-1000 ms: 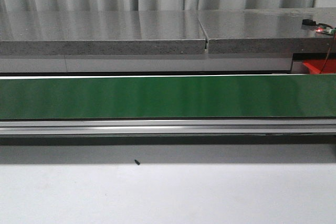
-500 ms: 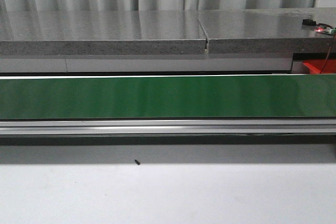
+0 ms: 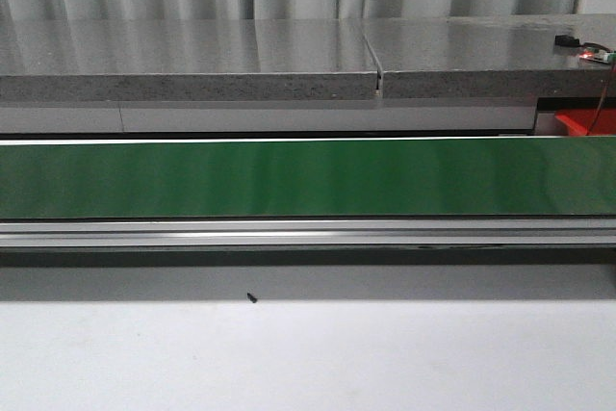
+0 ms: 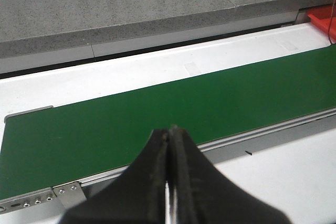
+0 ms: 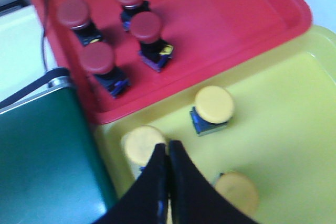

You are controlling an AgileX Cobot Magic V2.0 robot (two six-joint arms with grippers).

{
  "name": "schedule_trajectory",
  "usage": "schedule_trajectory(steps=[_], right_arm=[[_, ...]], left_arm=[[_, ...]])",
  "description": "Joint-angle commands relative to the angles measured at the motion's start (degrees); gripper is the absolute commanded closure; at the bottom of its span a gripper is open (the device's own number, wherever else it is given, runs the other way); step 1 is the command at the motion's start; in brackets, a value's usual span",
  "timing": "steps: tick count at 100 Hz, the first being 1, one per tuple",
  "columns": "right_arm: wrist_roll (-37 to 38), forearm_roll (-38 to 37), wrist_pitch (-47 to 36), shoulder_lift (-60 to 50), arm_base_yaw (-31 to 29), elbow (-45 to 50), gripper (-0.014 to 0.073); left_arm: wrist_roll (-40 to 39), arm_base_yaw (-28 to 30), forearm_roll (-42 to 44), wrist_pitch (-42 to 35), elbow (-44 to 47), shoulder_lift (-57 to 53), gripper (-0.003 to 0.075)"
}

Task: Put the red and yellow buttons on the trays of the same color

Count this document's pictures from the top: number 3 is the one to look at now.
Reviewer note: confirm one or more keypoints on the small green circuit board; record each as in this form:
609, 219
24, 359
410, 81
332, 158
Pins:
587, 51

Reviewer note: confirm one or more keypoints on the red tray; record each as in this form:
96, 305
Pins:
579, 122

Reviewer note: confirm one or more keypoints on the grey stone bench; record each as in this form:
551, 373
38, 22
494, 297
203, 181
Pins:
489, 75

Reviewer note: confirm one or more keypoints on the green conveyor belt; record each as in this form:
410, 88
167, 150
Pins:
520, 176

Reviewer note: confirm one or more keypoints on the aluminium conveyor frame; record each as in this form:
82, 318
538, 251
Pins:
338, 231

